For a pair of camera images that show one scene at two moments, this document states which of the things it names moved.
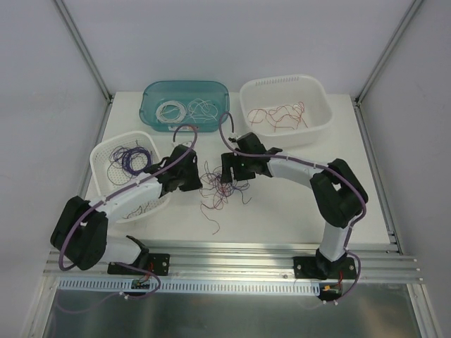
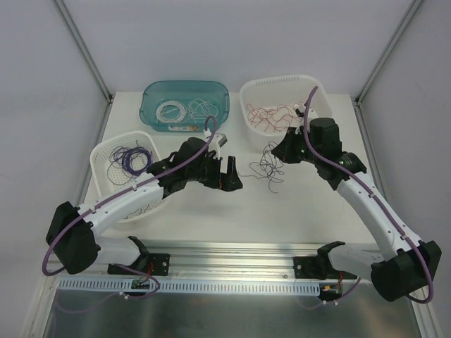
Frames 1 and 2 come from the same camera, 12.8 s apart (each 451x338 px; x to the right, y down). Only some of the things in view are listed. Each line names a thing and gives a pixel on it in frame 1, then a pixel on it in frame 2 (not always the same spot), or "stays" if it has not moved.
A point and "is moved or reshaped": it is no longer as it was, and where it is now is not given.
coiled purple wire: [127, 158] stays
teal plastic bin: [165, 104] stays
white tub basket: [284, 110] stays
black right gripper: [230, 166] → [288, 148]
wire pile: [218, 192] is moved or reshaped
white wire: [201, 109] stays
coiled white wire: [182, 111] stays
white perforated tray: [118, 157] stays
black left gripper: [192, 174] → [218, 172]
